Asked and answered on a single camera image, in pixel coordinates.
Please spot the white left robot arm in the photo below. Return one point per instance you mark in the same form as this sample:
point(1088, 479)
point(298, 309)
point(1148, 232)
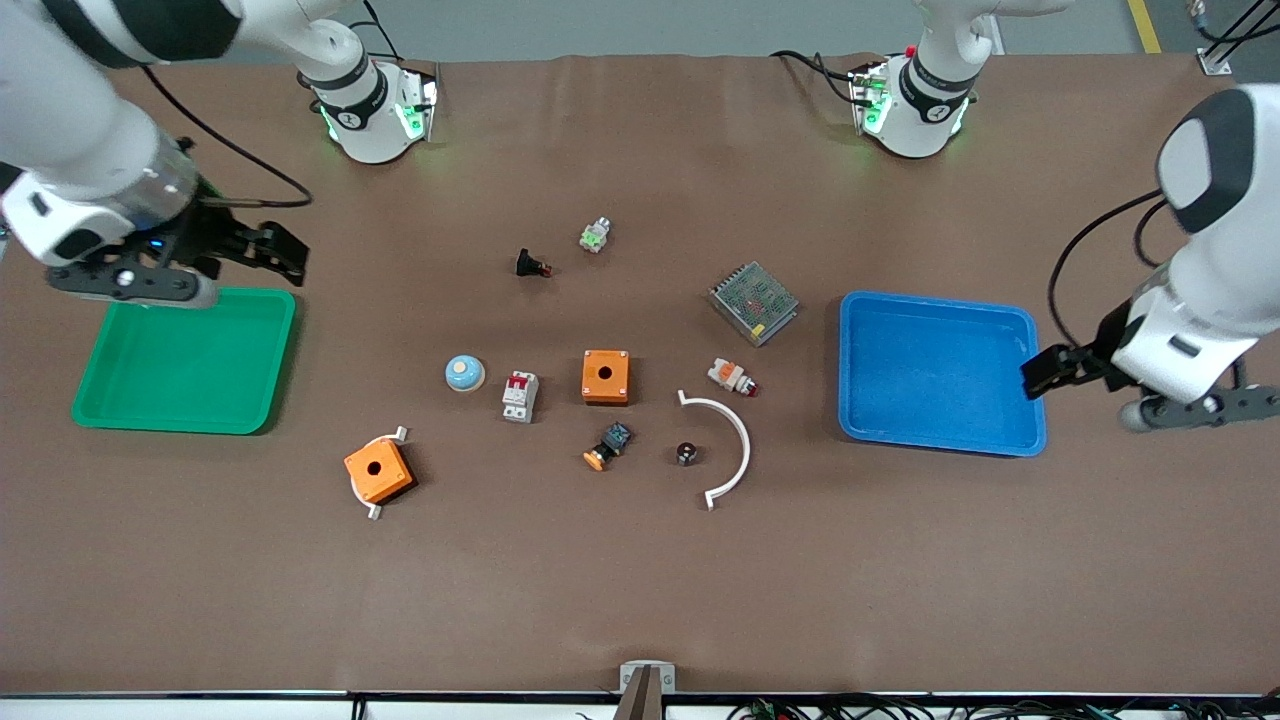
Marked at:
point(1220, 290)

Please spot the yellow button black blue body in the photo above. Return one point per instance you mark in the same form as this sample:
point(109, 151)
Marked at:
point(610, 443)

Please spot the red push button orange base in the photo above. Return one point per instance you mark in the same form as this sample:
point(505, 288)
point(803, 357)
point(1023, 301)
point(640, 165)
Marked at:
point(730, 376)

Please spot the green plastic tray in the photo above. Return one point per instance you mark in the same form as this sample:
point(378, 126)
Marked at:
point(185, 365)

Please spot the small black cylindrical capacitor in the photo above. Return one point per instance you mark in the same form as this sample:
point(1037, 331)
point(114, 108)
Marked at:
point(686, 454)

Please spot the metal corner bracket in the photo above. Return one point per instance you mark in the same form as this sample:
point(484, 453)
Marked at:
point(1215, 62)

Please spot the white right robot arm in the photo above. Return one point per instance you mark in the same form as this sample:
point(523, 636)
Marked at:
point(80, 120)

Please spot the white circuit breaker red switches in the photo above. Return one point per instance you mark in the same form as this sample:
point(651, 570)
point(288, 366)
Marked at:
point(519, 397)

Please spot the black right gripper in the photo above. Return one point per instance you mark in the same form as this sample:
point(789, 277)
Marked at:
point(208, 233)

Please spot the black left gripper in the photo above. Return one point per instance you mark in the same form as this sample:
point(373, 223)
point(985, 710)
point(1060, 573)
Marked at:
point(1097, 352)

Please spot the black indicator with red lens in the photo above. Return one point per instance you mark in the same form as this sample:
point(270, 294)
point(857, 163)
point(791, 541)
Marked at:
point(530, 264)

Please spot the white curved pipe bracket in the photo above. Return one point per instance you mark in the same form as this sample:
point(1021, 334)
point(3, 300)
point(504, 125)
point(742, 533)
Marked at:
point(744, 450)

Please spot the orange button box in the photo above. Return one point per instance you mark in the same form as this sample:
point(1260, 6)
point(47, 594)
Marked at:
point(605, 380)
point(378, 472)

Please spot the metal table edge bracket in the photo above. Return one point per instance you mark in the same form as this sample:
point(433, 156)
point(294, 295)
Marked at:
point(664, 679)

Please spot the dark tapered post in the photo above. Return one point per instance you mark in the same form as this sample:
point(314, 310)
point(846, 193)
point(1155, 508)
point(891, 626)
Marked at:
point(640, 702)

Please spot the blue dome buzzer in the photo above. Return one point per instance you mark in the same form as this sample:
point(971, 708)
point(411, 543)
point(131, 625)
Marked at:
point(465, 373)

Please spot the metal mesh power supply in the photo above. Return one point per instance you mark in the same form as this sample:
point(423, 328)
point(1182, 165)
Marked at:
point(755, 303)

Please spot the blue plastic tray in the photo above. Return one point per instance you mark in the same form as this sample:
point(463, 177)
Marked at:
point(935, 375)

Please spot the white table edge rail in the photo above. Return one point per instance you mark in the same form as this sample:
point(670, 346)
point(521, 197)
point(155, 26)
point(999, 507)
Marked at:
point(200, 708)

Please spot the green and white push button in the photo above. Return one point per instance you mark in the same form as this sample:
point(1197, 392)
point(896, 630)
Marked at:
point(594, 236)

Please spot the black stand legs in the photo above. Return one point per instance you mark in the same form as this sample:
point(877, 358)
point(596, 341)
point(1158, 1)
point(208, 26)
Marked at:
point(1235, 25)

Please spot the orange box with brackets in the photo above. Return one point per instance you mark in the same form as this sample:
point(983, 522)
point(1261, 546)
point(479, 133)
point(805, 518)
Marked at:
point(375, 511)

